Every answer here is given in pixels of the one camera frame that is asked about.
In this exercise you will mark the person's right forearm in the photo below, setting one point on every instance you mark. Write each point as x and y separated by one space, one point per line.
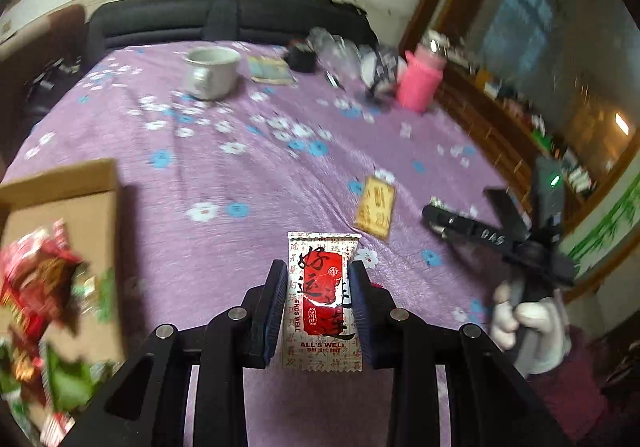
570 397

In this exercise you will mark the cardboard box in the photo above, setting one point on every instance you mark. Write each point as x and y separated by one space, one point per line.
80 227

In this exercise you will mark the wooden display cabinet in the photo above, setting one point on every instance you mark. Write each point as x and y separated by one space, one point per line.
525 77

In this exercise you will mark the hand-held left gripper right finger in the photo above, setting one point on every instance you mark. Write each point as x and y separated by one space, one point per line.
362 324

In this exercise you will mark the person's right hand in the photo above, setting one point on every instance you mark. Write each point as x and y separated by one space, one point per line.
540 327

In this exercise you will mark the small black container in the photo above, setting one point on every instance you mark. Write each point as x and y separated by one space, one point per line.
300 59

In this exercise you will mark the white red label snack packet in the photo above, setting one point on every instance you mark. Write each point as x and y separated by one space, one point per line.
320 287

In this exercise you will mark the black sofa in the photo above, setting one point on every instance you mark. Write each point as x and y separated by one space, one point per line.
175 22

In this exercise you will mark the dark red foil snack bag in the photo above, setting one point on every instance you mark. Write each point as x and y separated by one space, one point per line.
42 272

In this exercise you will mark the red gold snack packet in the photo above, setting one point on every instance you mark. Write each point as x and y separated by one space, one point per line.
25 357

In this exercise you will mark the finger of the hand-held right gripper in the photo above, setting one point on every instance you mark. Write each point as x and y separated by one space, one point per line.
460 226

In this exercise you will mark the purple floral tablecloth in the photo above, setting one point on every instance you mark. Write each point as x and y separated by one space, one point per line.
250 167

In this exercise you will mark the green bamboo wall sticker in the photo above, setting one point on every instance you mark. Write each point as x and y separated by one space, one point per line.
602 232

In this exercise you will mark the dark grey phone stand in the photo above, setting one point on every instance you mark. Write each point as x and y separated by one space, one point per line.
386 72

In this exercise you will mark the large green snack bag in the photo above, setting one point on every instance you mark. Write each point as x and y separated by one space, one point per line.
70 377

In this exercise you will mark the white mug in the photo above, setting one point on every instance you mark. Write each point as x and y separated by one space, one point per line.
210 73

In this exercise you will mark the clear plastic bag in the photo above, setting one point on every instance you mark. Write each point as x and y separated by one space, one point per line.
334 46

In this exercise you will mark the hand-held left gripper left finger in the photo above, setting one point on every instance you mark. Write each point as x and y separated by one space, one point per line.
265 324

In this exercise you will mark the brown armchair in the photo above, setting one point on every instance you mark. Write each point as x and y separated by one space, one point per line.
45 52

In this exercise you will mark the green white small snack packet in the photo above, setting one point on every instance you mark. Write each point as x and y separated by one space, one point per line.
96 289

